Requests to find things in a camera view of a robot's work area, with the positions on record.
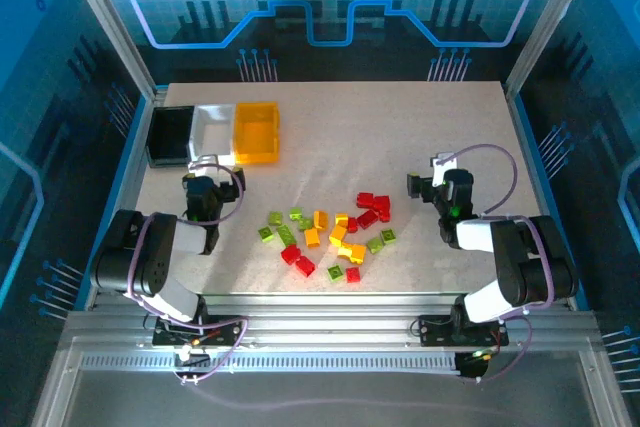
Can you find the white plastic bin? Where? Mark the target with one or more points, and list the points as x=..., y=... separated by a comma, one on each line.
x=215, y=134

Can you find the green lego brick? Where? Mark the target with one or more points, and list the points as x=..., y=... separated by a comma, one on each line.
x=305, y=223
x=335, y=273
x=275, y=218
x=388, y=236
x=295, y=213
x=375, y=245
x=265, y=234
x=286, y=235

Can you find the black plastic bin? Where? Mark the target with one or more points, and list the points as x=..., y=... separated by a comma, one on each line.
x=170, y=134

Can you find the red lego brick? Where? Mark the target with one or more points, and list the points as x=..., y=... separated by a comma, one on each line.
x=305, y=266
x=384, y=217
x=352, y=225
x=382, y=204
x=290, y=254
x=365, y=199
x=367, y=219
x=353, y=275

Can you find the yellow plastic bin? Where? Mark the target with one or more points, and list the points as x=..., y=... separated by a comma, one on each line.
x=256, y=134

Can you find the yellow lego brick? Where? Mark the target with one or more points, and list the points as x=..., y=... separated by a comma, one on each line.
x=345, y=250
x=359, y=253
x=338, y=235
x=312, y=237
x=320, y=220
x=342, y=220

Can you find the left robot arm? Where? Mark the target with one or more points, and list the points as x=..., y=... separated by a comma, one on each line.
x=160, y=252

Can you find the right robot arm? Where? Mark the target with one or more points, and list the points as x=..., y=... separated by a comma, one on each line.
x=520, y=257

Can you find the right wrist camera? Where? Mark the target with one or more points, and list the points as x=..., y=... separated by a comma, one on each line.
x=445, y=162

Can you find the aluminium side rail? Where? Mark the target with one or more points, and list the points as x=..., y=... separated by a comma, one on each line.
x=526, y=147
x=129, y=197

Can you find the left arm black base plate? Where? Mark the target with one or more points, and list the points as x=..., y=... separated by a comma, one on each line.
x=225, y=332

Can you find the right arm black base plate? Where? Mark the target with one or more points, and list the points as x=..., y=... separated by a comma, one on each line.
x=435, y=331

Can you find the aluminium frame rail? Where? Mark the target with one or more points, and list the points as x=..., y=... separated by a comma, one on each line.
x=325, y=317

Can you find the aluminium frame post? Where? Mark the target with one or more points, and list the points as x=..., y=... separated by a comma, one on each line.
x=111, y=22
x=550, y=22

